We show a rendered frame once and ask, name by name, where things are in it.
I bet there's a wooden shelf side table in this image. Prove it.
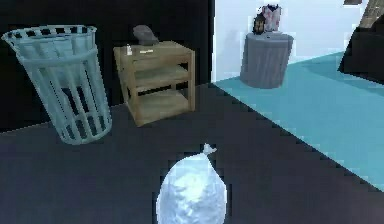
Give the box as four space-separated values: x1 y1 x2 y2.
112 40 197 128

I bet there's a white tied garbage bag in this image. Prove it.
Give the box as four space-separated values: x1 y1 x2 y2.
155 143 228 224

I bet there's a grey round side table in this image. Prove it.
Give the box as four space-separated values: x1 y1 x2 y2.
239 31 295 90

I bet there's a grey lumpy object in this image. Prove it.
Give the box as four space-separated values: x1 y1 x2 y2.
132 24 160 47

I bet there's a black lantern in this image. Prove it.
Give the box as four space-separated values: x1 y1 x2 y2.
252 13 267 36

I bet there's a pale blue slatted laundry basket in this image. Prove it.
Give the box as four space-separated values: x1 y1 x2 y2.
0 24 113 146

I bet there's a dark furniture block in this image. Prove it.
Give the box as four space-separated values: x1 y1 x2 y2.
337 13 384 85

